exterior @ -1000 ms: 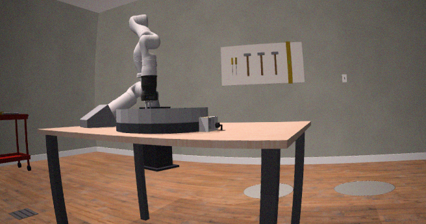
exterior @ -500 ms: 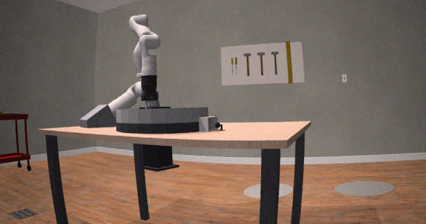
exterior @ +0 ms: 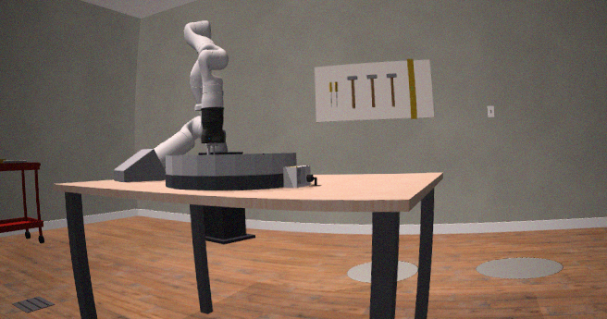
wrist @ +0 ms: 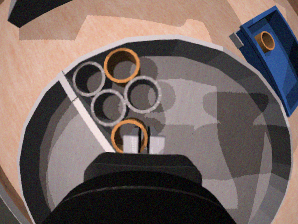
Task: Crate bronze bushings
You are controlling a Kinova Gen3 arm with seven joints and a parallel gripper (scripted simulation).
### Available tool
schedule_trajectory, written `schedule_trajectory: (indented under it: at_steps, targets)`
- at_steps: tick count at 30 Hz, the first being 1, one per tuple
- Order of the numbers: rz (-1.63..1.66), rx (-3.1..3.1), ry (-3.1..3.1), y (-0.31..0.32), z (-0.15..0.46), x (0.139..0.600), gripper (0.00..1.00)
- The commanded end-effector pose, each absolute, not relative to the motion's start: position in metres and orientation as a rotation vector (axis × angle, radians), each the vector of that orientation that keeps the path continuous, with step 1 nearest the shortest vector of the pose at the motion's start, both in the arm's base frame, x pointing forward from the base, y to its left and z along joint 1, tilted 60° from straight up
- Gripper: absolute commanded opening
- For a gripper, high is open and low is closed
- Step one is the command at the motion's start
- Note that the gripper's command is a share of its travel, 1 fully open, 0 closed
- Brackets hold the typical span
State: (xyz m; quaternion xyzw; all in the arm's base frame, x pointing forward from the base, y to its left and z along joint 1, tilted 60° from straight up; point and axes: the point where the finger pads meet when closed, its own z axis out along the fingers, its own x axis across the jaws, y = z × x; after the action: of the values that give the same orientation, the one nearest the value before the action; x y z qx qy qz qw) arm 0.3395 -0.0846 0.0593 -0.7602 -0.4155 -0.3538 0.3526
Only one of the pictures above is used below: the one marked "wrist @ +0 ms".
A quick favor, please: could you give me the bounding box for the blue tray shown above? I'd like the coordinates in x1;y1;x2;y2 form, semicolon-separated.
229;5;298;117

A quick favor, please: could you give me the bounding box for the grey metal ring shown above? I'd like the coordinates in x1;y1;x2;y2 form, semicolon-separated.
91;89;130;126
124;76;162;114
72;61;113;98

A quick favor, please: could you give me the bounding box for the bronze ring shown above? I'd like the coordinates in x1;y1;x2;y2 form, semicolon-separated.
104;48;141;87
111;117;148;153
254;31;275;53

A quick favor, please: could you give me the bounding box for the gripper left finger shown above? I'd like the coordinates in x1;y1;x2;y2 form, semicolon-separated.
123;126;141;154

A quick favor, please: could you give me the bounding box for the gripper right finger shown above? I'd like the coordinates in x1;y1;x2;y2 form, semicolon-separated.
147;126;165;154

